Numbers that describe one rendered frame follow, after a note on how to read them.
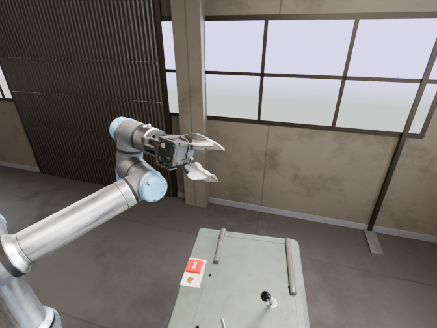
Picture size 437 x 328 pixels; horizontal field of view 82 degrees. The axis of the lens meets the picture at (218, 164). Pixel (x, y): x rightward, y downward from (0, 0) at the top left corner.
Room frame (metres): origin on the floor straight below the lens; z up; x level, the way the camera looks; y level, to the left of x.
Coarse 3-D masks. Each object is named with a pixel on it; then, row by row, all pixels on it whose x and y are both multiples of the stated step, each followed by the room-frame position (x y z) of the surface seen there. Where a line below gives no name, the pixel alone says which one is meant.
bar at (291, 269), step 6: (288, 240) 0.85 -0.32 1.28; (288, 246) 0.82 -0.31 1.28; (288, 252) 0.78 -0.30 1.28; (288, 258) 0.75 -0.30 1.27; (288, 264) 0.72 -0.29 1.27; (288, 270) 0.70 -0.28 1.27; (294, 276) 0.66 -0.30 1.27; (294, 282) 0.63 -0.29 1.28; (294, 288) 0.61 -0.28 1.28; (294, 294) 0.60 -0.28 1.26
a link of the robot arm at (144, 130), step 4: (148, 124) 0.66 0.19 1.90; (140, 128) 0.64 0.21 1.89; (144, 128) 0.64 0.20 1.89; (148, 128) 0.64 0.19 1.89; (152, 128) 0.64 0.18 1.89; (156, 128) 0.65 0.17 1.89; (136, 132) 0.63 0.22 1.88; (140, 132) 0.63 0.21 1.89; (144, 132) 0.62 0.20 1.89; (148, 132) 0.63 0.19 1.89; (136, 136) 0.63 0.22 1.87; (140, 136) 0.62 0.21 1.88; (144, 136) 0.62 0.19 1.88; (136, 140) 0.62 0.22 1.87; (140, 140) 0.61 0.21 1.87; (136, 144) 0.62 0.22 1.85; (140, 144) 0.61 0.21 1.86; (136, 148) 0.63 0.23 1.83; (144, 152) 0.62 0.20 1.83
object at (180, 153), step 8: (152, 136) 0.62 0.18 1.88; (160, 136) 0.64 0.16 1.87; (168, 136) 0.59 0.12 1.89; (176, 136) 0.61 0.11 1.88; (144, 144) 0.58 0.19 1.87; (152, 144) 0.60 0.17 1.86; (160, 144) 0.59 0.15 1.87; (168, 144) 0.55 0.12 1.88; (176, 144) 0.54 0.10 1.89; (184, 144) 0.56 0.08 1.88; (152, 152) 0.58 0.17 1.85; (160, 152) 0.56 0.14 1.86; (168, 152) 0.54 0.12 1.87; (176, 152) 0.54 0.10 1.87; (184, 152) 0.57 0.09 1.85; (192, 152) 0.59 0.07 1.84; (160, 160) 0.55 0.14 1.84; (168, 160) 0.54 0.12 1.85; (176, 160) 0.54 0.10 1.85; (184, 160) 0.57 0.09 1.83; (192, 160) 0.58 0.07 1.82; (168, 168) 0.53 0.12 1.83; (176, 168) 0.54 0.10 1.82
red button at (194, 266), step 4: (192, 260) 0.75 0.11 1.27; (196, 260) 0.75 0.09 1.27; (200, 260) 0.75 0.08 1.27; (188, 264) 0.73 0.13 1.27; (192, 264) 0.73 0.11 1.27; (196, 264) 0.73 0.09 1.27; (200, 264) 0.73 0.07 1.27; (188, 268) 0.71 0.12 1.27; (192, 268) 0.71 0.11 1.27; (196, 268) 0.71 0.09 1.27; (200, 268) 0.71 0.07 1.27; (188, 272) 0.70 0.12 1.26; (192, 272) 0.69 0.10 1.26; (196, 272) 0.69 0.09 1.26; (200, 272) 0.70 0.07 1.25
